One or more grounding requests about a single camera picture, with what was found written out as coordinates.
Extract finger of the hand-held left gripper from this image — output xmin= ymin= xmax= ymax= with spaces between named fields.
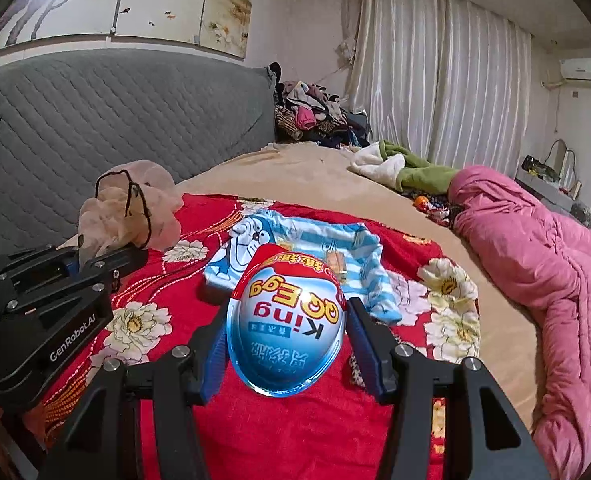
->
xmin=0 ymin=246 xmax=150 ymax=313
xmin=0 ymin=244 xmax=84 ymax=281

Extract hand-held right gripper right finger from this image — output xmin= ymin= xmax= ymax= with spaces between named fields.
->
xmin=345 ymin=297 xmax=551 ymax=480

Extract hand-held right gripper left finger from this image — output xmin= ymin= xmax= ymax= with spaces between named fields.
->
xmin=46 ymin=307 xmax=226 ymax=480

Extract beige sheer scrunchie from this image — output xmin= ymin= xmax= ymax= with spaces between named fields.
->
xmin=78 ymin=160 xmax=184 ymax=261

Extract blue toy egg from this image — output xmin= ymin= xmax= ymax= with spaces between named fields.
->
xmin=226 ymin=244 xmax=349 ymax=400

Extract red floral blanket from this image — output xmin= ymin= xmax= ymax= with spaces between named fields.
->
xmin=26 ymin=192 xmax=481 ymax=480

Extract blue striped cartoon cloth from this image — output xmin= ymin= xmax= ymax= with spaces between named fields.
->
xmin=204 ymin=210 xmax=403 ymax=326

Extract grey quilted headboard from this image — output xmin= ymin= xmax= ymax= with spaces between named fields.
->
xmin=0 ymin=50 xmax=279 ymax=261

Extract colourful snack wrappers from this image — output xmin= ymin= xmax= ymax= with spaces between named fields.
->
xmin=428 ymin=200 xmax=459 ymax=223

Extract pink quilted duvet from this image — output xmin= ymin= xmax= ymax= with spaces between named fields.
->
xmin=448 ymin=165 xmax=591 ymax=480

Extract green white fleece blanket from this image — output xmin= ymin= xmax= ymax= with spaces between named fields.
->
xmin=346 ymin=140 xmax=461 ymax=196

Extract white dresser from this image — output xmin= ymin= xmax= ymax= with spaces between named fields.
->
xmin=515 ymin=170 xmax=591 ymax=241

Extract pile of clothes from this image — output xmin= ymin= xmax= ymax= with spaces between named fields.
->
xmin=274 ymin=80 xmax=373 ymax=150

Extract dark bag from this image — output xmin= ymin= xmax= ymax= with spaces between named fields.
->
xmin=520 ymin=155 xmax=561 ymax=183

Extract arched table mirror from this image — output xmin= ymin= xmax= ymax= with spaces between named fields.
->
xmin=545 ymin=139 xmax=579 ymax=186

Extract white curtains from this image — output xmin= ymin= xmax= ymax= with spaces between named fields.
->
xmin=343 ymin=0 xmax=533 ymax=181

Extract white hanging flower decoration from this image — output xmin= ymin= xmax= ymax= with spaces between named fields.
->
xmin=334 ymin=35 xmax=359 ymax=68

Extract white air conditioner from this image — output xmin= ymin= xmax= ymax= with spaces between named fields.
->
xmin=558 ymin=57 xmax=591 ymax=92

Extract floral wall painting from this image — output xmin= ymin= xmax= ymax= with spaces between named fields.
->
xmin=0 ymin=0 xmax=254 ymax=63

